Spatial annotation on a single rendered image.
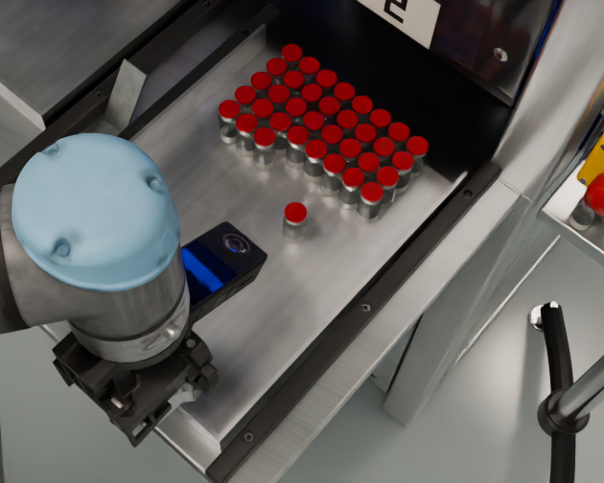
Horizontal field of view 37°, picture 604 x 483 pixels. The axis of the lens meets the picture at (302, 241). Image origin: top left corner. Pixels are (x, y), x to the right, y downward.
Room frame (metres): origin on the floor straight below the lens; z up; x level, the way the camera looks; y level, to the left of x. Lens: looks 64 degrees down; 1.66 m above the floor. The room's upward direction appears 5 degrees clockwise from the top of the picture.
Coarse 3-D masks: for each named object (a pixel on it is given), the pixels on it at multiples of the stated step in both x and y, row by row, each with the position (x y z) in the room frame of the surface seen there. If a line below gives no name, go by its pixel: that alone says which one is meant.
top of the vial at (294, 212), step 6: (288, 204) 0.39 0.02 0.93; (294, 204) 0.39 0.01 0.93; (300, 204) 0.39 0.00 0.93; (288, 210) 0.38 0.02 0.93; (294, 210) 0.38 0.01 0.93; (300, 210) 0.38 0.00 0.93; (306, 210) 0.38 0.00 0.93; (288, 216) 0.38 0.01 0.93; (294, 216) 0.38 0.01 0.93; (300, 216) 0.38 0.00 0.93; (306, 216) 0.38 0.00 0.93; (294, 222) 0.37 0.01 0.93
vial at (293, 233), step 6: (288, 222) 0.37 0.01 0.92; (300, 222) 0.37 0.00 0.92; (306, 222) 0.38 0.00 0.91; (288, 228) 0.37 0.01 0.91; (294, 228) 0.37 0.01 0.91; (300, 228) 0.37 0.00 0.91; (288, 234) 0.37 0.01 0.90; (294, 234) 0.37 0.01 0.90; (300, 234) 0.37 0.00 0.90; (288, 240) 0.37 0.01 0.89; (294, 240) 0.37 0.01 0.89; (300, 240) 0.37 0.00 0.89
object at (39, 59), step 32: (0, 0) 0.62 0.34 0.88; (32, 0) 0.63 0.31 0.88; (64, 0) 0.63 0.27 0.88; (96, 0) 0.64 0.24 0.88; (128, 0) 0.64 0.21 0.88; (160, 0) 0.64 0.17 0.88; (192, 0) 0.63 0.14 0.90; (0, 32) 0.58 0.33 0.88; (32, 32) 0.59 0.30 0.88; (64, 32) 0.59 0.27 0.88; (96, 32) 0.60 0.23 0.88; (128, 32) 0.60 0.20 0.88; (160, 32) 0.59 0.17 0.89; (0, 64) 0.54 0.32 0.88; (32, 64) 0.55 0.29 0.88; (64, 64) 0.55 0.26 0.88; (96, 64) 0.55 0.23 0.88; (32, 96) 0.51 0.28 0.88; (64, 96) 0.49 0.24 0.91
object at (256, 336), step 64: (256, 64) 0.57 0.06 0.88; (192, 128) 0.49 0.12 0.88; (192, 192) 0.42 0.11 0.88; (256, 192) 0.42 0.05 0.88; (320, 192) 0.43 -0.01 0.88; (448, 192) 0.42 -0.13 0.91; (320, 256) 0.36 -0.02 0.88; (384, 256) 0.37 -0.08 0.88; (256, 320) 0.29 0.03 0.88; (320, 320) 0.30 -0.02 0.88; (256, 384) 0.23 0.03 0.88
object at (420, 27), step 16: (368, 0) 0.57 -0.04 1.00; (384, 0) 0.56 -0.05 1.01; (400, 0) 0.55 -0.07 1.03; (416, 0) 0.54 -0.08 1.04; (432, 0) 0.53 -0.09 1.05; (384, 16) 0.56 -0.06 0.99; (400, 16) 0.55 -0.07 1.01; (416, 16) 0.54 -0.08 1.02; (432, 16) 0.53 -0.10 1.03; (416, 32) 0.54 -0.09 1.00; (432, 32) 0.53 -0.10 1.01
